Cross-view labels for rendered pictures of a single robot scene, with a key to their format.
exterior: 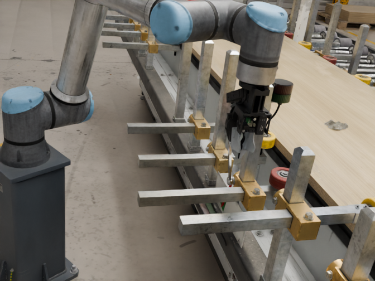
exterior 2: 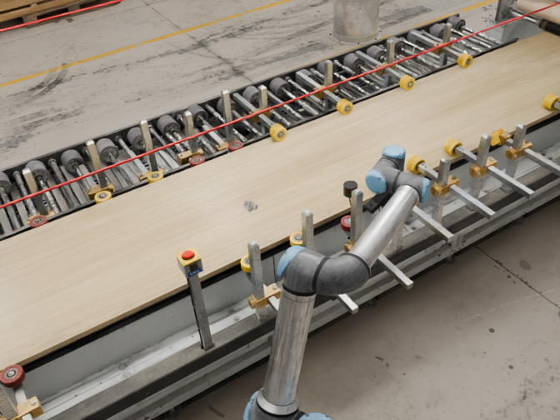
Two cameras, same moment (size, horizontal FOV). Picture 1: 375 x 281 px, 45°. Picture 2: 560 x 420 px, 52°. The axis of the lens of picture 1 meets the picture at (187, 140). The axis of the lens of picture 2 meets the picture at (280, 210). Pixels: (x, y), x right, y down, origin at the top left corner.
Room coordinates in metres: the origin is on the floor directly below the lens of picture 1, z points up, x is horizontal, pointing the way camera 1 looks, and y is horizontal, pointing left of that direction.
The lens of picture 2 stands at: (1.82, 1.57, 2.67)
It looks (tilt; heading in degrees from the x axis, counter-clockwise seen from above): 40 degrees down; 259
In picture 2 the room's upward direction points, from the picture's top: 4 degrees counter-clockwise
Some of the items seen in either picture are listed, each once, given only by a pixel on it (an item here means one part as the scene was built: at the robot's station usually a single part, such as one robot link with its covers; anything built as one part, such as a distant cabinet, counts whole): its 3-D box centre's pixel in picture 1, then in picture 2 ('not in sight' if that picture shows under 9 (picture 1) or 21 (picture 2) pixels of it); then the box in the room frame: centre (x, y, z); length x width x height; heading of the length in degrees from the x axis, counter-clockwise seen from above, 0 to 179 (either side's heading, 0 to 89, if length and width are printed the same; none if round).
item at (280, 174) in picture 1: (281, 189); (349, 229); (1.13, -0.29, 0.85); 0.08 x 0.08 x 0.11
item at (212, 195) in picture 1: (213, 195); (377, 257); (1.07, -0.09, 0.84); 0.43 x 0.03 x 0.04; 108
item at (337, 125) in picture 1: (337, 124); (250, 204); (1.54, -0.53, 0.91); 0.09 x 0.07 x 0.02; 94
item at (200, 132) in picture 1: (198, 126); (264, 297); (1.59, -0.04, 0.81); 0.14 x 0.06 x 0.05; 18
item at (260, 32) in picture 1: (262, 34); (392, 162); (1.02, -0.13, 1.31); 0.10 x 0.09 x 0.12; 44
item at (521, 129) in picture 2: not in sight; (512, 164); (0.19, -0.49, 0.87); 0.04 x 0.04 x 0.48; 18
